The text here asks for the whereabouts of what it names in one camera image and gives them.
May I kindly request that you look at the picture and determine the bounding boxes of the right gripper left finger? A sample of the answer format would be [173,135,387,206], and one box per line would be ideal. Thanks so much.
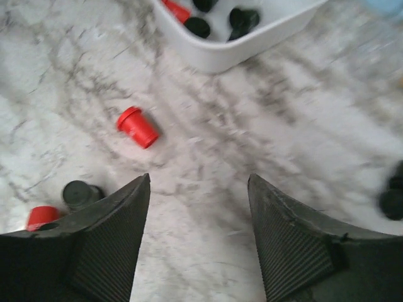
[1,174,150,301]

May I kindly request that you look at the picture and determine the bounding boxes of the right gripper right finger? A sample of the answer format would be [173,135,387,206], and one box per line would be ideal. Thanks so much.
[247,174,402,301]

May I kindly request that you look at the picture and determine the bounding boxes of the white rectangular storage basket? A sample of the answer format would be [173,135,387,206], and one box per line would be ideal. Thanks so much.
[150,0,330,75]

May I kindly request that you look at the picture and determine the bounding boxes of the red coffee capsule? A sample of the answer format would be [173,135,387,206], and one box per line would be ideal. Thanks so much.
[26,206,60,232]
[116,106,159,149]
[161,0,191,24]

